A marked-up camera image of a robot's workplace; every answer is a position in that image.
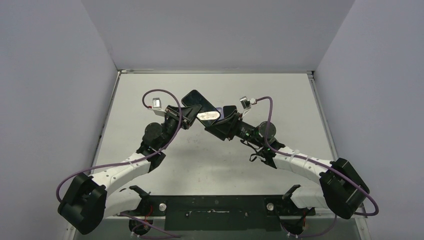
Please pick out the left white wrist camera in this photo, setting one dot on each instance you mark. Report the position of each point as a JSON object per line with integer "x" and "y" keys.
{"x": 156, "y": 107}

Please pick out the clear lilac phone case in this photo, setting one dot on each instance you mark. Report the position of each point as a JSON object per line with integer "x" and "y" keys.
{"x": 221, "y": 112}

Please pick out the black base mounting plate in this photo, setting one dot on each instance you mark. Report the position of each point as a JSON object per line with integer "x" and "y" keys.
{"x": 221, "y": 212}

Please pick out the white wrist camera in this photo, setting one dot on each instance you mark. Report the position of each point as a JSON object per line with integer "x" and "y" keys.
{"x": 156, "y": 107}
{"x": 247, "y": 105}

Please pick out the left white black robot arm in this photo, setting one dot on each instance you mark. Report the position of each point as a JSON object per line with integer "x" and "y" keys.
{"x": 91, "y": 198}

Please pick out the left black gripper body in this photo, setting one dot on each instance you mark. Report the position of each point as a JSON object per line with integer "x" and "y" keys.
{"x": 173, "y": 116}

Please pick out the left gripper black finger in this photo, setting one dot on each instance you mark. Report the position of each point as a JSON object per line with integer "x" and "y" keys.
{"x": 189, "y": 113}
{"x": 188, "y": 123}

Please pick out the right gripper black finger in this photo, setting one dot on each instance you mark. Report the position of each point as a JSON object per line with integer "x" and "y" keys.
{"x": 222, "y": 132}
{"x": 229, "y": 120}

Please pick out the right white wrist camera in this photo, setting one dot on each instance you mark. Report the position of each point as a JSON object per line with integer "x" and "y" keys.
{"x": 247, "y": 105}

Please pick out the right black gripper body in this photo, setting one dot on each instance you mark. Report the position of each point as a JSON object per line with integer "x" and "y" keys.
{"x": 233, "y": 122}

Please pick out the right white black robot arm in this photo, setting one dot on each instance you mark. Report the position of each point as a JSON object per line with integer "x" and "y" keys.
{"x": 339, "y": 186}

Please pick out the aluminium table frame rail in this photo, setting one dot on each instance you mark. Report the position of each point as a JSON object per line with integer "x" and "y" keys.
{"x": 310, "y": 74}

